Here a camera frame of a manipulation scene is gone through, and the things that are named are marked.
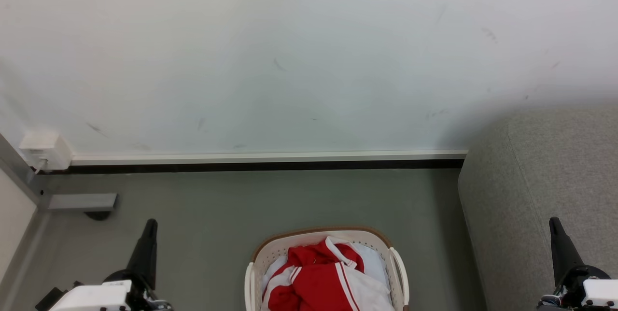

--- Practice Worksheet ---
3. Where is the grey fabric sofa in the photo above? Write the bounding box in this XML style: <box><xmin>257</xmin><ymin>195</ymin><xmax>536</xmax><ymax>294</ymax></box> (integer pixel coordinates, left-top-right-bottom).
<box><xmin>458</xmin><ymin>106</ymin><xmax>618</xmax><ymax>311</ymax></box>

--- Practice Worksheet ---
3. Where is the white wall socket box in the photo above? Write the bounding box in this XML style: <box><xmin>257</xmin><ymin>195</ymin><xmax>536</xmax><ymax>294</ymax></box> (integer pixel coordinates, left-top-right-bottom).
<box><xmin>19</xmin><ymin>130</ymin><xmax>73</xmax><ymax>172</ymax></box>

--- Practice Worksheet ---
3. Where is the white and black baseboard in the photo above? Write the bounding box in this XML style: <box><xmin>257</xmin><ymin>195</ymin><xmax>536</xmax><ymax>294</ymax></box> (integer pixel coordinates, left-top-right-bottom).
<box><xmin>36</xmin><ymin>149</ymin><xmax>468</xmax><ymax>175</ymax></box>

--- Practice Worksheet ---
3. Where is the red garment with white stripes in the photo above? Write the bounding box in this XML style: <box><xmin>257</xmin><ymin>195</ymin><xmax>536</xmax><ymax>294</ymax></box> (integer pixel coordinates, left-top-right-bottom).
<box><xmin>262</xmin><ymin>262</ymin><xmax>395</xmax><ymax>311</ymax></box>

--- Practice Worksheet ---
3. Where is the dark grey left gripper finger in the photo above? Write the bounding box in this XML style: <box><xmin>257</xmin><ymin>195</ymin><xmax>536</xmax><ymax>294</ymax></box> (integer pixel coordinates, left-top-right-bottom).
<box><xmin>126</xmin><ymin>219</ymin><xmax>158</xmax><ymax>290</ymax></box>

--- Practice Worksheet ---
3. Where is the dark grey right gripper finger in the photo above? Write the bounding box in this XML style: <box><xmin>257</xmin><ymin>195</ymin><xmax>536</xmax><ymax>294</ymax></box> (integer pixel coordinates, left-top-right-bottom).
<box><xmin>549</xmin><ymin>217</ymin><xmax>586</xmax><ymax>286</ymax></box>

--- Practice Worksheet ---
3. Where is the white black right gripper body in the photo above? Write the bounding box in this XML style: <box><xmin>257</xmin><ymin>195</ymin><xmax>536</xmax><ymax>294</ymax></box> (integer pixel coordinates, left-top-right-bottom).
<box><xmin>537</xmin><ymin>265</ymin><xmax>618</xmax><ymax>311</ymax></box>

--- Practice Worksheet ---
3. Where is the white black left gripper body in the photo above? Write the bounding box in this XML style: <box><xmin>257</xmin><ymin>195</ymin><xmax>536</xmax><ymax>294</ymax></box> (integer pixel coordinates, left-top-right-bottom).
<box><xmin>36</xmin><ymin>269</ymin><xmax>173</xmax><ymax>311</ymax></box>

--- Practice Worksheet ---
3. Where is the grey metal floor bracket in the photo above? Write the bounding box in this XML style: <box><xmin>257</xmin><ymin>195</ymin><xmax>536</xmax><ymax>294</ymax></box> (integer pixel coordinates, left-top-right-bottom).
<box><xmin>41</xmin><ymin>193</ymin><xmax>118</xmax><ymax>212</ymax></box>

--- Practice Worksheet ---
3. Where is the white laundry basket brown rim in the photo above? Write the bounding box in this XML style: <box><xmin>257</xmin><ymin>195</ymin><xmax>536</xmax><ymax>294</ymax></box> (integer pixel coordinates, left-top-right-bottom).
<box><xmin>244</xmin><ymin>226</ymin><xmax>410</xmax><ymax>311</ymax></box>

